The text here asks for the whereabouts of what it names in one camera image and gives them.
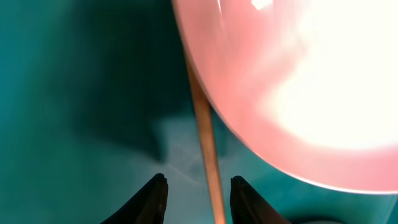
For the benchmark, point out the wooden chopstick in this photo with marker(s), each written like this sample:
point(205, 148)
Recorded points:
point(208, 147)

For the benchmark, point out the teal serving tray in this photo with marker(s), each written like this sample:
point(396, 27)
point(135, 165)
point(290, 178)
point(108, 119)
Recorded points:
point(95, 101)

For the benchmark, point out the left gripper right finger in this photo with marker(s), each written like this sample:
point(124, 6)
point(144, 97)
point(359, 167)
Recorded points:
point(249, 207)

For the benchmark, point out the large white plate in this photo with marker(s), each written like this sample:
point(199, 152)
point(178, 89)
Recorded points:
point(309, 86)

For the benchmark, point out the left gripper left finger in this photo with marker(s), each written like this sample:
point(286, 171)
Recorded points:
point(147, 206)

